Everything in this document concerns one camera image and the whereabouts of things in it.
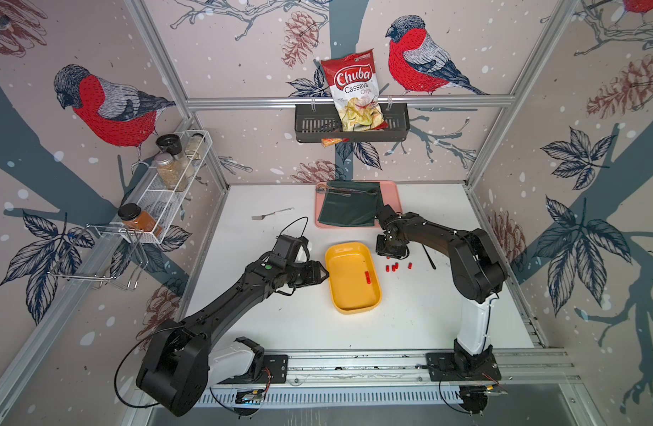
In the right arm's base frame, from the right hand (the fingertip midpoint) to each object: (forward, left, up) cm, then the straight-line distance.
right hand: (381, 251), depth 98 cm
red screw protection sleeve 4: (-5, -5, -1) cm, 7 cm away
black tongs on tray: (+31, +16, 0) cm, 34 cm away
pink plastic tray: (+30, -7, -1) cm, 31 cm away
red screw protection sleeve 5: (-5, -10, -1) cm, 11 cm away
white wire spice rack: (-4, +68, +30) cm, 74 cm away
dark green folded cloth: (+19, +8, +1) cm, 21 cm away
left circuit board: (-46, +39, -2) cm, 60 cm away
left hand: (-14, +19, +11) cm, 26 cm away
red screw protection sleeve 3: (-6, -4, -1) cm, 7 cm away
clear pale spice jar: (+17, +64, +35) cm, 75 cm away
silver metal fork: (+15, +50, 0) cm, 52 cm away
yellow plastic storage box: (-13, +11, -1) cm, 17 cm away
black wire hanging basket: (+34, +25, +34) cm, 54 cm away
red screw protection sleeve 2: (-6, -2, -1) cm, 7 cm away
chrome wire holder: (-24, +68, +35) cm, 80 cm away
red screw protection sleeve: (-11, +5, 0) cm, 12 cm away
